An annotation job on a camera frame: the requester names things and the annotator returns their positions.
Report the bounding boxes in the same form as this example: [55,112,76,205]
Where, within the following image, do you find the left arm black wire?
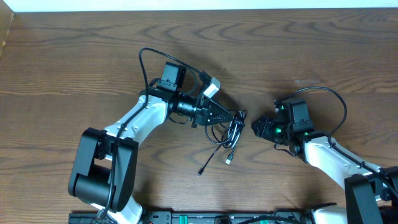
[95,47,212,222]

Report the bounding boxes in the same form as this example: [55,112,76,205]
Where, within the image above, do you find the white usb cable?
[224,113,245,166]

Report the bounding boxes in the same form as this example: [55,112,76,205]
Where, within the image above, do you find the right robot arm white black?
[251,98,397,223]

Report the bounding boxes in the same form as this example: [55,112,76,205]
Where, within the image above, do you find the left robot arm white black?
[68,62,233,223]

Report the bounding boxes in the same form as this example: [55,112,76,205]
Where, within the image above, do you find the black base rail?
[68,210,312,224]

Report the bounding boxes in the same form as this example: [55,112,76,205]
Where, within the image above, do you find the black usb cable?
[196,108,248,178]

